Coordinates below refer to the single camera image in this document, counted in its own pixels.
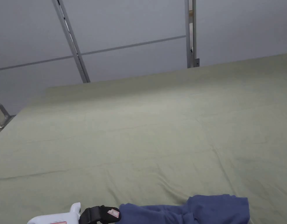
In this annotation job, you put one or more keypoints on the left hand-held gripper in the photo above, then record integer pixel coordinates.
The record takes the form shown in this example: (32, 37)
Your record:
(68, 215)

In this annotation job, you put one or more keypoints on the dark blue shirt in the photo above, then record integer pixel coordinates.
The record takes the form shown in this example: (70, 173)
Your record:
(185, 211)

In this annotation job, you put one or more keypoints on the bed with pale green sheet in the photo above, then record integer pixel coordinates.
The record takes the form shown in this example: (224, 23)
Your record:
(143, 140)

